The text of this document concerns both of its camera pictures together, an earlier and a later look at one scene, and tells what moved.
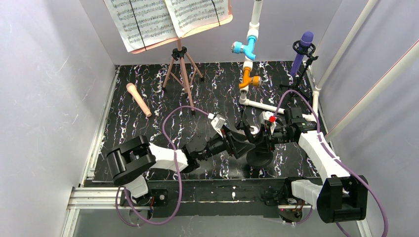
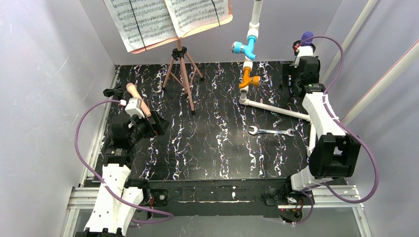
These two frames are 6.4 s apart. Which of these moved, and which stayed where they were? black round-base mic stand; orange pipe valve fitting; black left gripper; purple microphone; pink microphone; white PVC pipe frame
Moved: black round-base mic stand; black left gripper
Stayed: purple microphone; white PVC pipe frame; orange pipe valve fitting; pink microphone
